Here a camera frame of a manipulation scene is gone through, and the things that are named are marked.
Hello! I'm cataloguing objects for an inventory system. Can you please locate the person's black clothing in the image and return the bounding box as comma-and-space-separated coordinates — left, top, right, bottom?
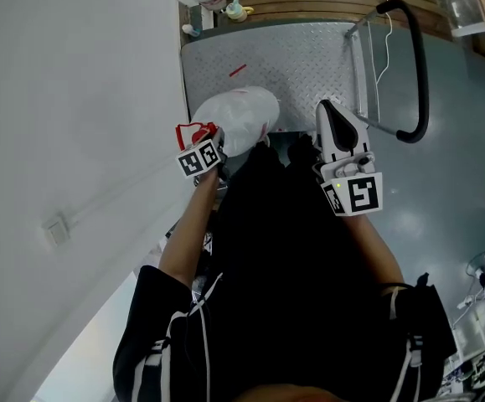
111, 133, 457, 402

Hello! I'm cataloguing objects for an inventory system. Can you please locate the yellow-green cup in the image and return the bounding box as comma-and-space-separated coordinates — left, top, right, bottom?
225, 0, 255, 24

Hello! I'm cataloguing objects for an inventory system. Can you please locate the person's left forearm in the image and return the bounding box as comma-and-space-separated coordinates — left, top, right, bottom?
157, 168, 221, 287

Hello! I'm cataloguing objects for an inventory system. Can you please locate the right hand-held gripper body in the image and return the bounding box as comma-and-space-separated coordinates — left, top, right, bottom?
312, 150, 384, 218

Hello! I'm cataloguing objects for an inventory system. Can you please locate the metal platform trolley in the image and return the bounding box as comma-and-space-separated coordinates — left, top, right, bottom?
179, 0, 431, 144

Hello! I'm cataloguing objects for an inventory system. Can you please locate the grey wall socket box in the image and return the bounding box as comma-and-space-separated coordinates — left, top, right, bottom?
40, 210, 75, 247

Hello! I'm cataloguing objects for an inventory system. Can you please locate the white cable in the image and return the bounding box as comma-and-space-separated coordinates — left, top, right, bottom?
373, 0, 395, 88

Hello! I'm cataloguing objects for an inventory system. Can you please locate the white plastic bag red print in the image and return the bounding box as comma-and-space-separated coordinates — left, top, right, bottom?
175, 85, 281, 159

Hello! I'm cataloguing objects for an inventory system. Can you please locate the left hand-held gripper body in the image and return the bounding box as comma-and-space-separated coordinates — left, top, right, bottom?
176, 126, 230, 187

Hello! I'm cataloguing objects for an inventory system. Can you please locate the person's right forearm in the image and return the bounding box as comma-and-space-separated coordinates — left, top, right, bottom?
341, 213, 407, 287

